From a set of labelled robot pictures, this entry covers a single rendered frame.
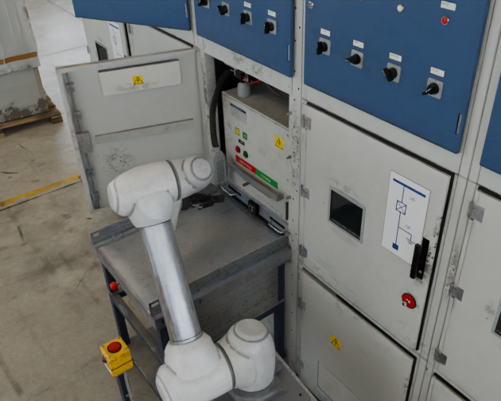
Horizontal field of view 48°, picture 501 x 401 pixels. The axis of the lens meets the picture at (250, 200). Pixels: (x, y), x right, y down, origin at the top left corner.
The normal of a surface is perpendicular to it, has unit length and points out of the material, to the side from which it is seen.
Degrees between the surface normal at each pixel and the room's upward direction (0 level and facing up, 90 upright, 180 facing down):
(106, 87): 90
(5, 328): 0
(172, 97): 90
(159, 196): 67
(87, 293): 0
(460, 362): 90
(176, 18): 90
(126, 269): 0
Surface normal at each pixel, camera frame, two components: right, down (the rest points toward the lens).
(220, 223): -0.04, -0.82
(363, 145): -0.80, 0.36
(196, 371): 0.33, -0.04
